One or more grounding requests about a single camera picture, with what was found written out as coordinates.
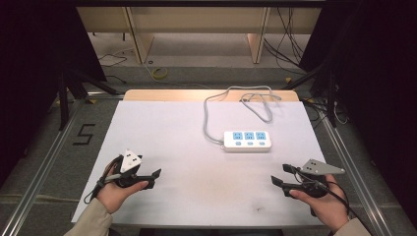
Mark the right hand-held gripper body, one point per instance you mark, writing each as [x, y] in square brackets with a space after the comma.
[319, 167]

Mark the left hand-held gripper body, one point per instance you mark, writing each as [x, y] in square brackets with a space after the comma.
[130, 161]

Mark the person's left hand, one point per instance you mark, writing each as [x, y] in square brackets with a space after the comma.
[114, 196]

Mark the person's right hand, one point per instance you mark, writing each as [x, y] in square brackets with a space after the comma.
[329, 206]

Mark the white table cover sheet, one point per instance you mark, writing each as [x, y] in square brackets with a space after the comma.
[170, 137]

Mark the white power strip blue sockets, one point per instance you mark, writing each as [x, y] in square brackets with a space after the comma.
[247, 147]

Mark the black metal stand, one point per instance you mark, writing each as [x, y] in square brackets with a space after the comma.
[331, 98]
[65, 98]

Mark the yellow tape roll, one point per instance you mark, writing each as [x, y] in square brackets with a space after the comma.
[159, 72]

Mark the dark curtain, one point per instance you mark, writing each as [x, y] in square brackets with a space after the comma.
[377, 82]
[36, 65]

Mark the light wooden shelf unit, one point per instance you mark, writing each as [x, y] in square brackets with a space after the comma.
[196, 23]

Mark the aluminium floor rail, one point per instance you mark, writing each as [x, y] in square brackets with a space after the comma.
[42, 164]
[355, 177]

